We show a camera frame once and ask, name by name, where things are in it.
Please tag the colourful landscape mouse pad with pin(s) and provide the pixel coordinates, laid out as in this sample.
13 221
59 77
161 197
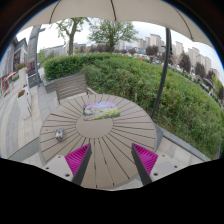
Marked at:
100 110

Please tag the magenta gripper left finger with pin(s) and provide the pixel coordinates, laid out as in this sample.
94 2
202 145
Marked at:
71 167

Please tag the round slatted patio table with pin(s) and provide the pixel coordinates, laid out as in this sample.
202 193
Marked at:
111 163

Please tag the small grey computer mouse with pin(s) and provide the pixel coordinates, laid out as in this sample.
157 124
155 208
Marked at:
59 134

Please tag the green trimmed hedge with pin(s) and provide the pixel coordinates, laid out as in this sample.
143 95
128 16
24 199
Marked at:
185 109

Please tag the curved dark umbrella pole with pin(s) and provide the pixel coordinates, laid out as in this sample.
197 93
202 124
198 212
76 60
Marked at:
168 54

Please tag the beige patio umbrella canopy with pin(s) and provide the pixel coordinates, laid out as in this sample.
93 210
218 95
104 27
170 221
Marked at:
158 12

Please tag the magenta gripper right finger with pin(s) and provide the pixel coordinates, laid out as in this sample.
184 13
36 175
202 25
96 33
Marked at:
151 166

